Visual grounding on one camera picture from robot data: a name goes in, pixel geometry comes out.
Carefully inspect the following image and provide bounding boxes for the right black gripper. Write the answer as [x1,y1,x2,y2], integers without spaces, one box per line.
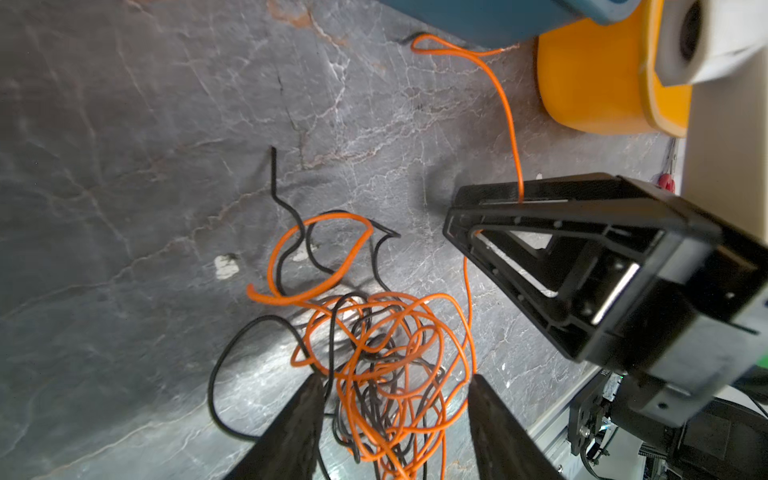
[458,203,767,426]

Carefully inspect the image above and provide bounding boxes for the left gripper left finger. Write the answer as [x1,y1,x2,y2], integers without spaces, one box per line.
[225,374,325,480]

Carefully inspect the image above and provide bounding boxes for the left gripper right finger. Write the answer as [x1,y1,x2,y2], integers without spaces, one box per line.
[467,374,562,480]

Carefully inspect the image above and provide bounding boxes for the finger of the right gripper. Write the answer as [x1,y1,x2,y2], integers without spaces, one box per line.
[443,173,720,240]

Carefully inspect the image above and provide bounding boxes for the orange cable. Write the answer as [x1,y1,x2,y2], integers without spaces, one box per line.
[246,34,526,480]

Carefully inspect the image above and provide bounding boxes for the black cable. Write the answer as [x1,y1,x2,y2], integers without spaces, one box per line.
[207,145,448,480]

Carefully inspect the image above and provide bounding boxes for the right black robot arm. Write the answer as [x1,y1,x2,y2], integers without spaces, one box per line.
[444,173,767,479]

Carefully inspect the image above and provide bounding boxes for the right yellow plastic bin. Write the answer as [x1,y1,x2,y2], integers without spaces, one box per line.
[536,0,692,138]

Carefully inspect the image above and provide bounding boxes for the teal plastic bin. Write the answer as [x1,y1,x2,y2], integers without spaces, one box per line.
[382,0,640,49]

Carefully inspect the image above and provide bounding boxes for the aluminium frame rail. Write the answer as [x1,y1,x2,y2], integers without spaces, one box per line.
[527,367,601,479]

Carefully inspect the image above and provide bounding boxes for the red handled scissors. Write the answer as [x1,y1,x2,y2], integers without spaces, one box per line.
[657,137,678,193]

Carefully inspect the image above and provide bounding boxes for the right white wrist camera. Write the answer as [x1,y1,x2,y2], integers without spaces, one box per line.
[655,1,767,240]

